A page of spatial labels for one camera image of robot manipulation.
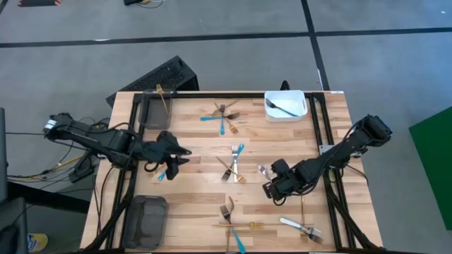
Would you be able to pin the yellow and blue object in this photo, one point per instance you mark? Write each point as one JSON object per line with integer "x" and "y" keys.
{"x": 37, "y": 242}

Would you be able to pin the black aluminium table frame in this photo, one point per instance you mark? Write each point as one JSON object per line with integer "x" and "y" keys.
{"x": 229, "y": 95}

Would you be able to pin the grey translucent plastic bin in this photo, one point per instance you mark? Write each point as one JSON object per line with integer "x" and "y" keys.
{"x": 155, "y": 120}
{"x": 146, "y": 222}

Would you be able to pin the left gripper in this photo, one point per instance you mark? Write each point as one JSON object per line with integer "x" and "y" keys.
{"x": 152, "y": 151}

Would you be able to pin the dark grey chair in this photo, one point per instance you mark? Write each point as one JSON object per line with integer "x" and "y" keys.
{"x": 14, "y": 215}

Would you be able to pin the white plastic bin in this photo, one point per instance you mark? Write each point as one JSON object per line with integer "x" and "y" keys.
{"x": 300, "y": 102}

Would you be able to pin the black rounded object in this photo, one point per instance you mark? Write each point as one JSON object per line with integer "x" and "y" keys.
{"x": 285, "y": 85}

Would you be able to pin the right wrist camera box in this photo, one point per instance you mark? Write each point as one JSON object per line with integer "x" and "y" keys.
{"x": 272, "y": 190}

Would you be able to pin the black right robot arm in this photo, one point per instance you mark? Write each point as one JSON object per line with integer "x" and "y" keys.
{"x": 353, "y": 141}

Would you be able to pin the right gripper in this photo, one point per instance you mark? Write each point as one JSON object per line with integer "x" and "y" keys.
{"x": 287, "y": 178}

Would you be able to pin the black and orange bar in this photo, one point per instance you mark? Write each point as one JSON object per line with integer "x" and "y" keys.
{"x": 39, "y": 3}

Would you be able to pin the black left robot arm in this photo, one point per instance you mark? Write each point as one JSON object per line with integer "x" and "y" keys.
{"x": 88, "y": 135}

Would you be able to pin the dark upright panel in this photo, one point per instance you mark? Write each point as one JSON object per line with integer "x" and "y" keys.
{"x": 3, "y": 155}

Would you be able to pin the green board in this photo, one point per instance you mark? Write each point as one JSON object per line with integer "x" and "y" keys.
{"x": 434, "y": 166}

